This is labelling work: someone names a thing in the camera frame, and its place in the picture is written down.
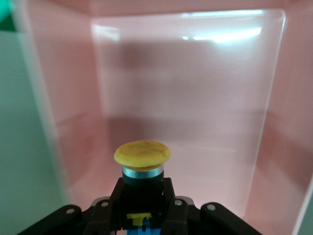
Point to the green foam cube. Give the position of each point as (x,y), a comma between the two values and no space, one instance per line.
(6,14)

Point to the pink plastic bin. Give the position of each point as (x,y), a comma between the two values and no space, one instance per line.
(171,98)

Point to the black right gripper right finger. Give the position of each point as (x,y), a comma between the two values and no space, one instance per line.
(185,218)

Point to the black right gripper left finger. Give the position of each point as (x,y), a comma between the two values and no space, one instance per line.
(102,215)

